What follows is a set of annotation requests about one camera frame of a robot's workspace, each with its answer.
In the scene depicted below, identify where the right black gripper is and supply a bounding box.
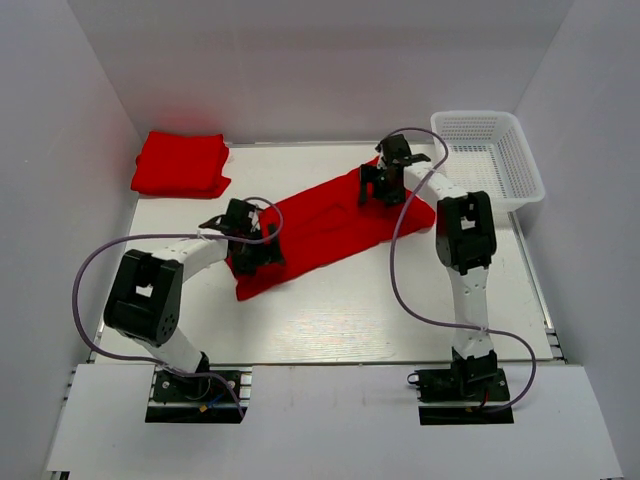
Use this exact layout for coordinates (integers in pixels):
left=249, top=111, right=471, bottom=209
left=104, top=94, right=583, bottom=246
left=359, top=164, right=407, bottom=208

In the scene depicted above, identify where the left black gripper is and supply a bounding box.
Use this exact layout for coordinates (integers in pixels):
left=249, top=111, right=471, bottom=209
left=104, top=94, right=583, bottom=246
left=232, top=224, right=286, bottom=277

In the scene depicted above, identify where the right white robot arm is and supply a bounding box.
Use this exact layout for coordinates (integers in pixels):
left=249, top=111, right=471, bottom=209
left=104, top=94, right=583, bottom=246
left=358, top=129, right=497, bottom=399

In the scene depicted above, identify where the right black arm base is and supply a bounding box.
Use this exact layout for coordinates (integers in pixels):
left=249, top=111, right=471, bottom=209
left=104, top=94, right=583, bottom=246
left=407, top=368, right=514, bottom=426

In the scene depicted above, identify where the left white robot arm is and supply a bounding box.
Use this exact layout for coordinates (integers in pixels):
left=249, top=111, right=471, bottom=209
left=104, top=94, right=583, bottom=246
left=103, top=197, right=285, bottom=399

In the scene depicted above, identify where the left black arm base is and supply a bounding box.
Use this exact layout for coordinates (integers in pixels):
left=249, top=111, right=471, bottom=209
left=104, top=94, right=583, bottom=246
left=145, top=369, right=251, bottom=425

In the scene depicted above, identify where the folded red t-shirt stack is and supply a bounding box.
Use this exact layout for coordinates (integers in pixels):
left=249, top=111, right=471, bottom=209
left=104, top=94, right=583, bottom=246
left=131, top=131, right=231, bottom=199

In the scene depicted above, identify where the white plastic mesh basket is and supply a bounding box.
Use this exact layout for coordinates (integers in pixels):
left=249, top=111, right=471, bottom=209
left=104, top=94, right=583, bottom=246
left=430, top=110, right=545, bottom=213

